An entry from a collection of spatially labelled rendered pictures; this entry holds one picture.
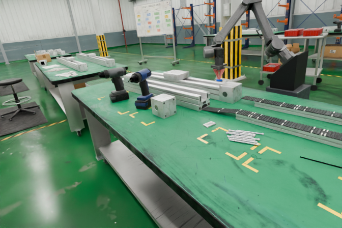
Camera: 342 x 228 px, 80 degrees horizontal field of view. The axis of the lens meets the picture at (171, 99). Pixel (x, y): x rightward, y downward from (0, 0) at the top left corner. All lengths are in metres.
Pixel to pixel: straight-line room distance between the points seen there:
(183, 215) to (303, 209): 0.80
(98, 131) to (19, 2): 14.32
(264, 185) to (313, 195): 0.12
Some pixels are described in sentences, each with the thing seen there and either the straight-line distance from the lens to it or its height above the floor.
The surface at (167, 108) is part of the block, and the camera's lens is 1.05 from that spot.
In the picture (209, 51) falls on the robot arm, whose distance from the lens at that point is 1.35.
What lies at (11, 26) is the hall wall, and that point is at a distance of 15.81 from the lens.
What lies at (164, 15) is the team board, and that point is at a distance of 6.82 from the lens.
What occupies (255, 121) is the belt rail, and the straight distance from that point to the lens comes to 0.99.
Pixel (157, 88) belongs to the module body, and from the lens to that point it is 1.31.
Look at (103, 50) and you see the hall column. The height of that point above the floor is 0.37.
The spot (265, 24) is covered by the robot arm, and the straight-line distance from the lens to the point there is 1.58.
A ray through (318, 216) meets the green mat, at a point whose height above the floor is 0.78.
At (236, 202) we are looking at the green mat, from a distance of 0.62.
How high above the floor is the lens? 1.22
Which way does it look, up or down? 20 degrees down
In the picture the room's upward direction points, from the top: 6 degrees counter-clockwise
